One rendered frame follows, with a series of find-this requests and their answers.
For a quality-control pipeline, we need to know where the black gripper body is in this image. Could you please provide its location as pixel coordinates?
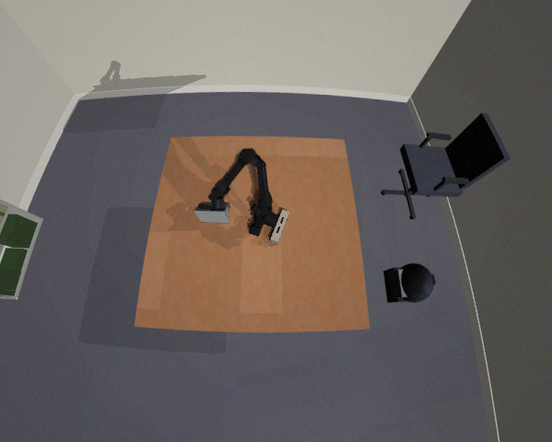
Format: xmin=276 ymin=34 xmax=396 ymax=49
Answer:
xmin=249 ymin=215 xmax=264 ymax=237

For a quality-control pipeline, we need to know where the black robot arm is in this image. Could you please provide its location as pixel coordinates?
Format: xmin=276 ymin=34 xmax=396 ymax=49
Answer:
xmin=208 ymin=148 xmax=279 ymax=227

